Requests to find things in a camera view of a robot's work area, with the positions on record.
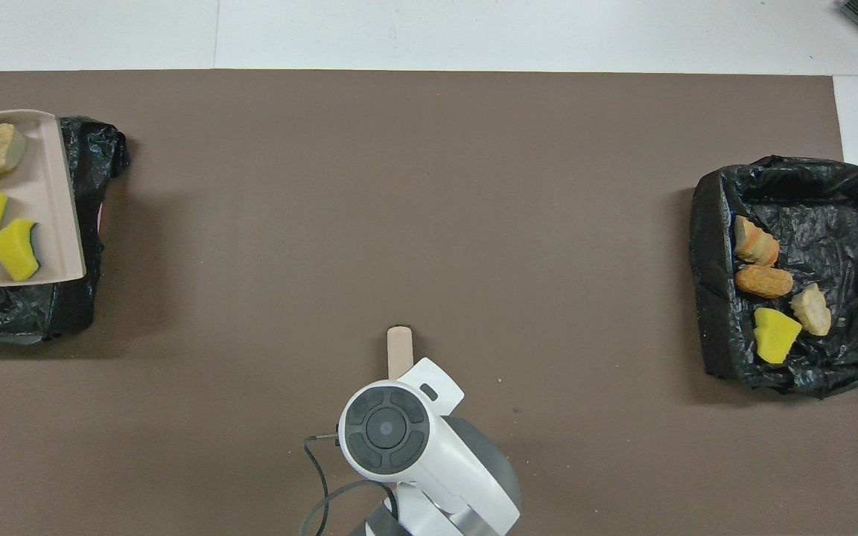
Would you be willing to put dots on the beige hand brush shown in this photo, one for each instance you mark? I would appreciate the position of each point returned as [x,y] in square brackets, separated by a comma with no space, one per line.
[400,350]

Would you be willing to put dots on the brown bread roll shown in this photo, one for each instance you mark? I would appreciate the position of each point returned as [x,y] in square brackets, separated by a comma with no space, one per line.
[764,282]

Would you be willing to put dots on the beige plastic dustpan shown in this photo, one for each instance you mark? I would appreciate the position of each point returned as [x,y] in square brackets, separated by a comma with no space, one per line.
[49,193]

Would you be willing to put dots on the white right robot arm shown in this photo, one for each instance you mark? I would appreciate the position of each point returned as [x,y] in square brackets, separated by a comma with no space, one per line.
[386,428]

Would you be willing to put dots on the black bag lined bin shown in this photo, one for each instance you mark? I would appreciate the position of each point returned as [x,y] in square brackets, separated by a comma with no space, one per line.
[64,313]
[846,246]

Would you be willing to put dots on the brown table mat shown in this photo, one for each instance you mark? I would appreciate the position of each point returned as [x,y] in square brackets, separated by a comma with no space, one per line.
[429,119]

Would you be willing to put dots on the pink tray under bag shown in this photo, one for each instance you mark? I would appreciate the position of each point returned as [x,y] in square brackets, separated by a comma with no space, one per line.
[102,219]

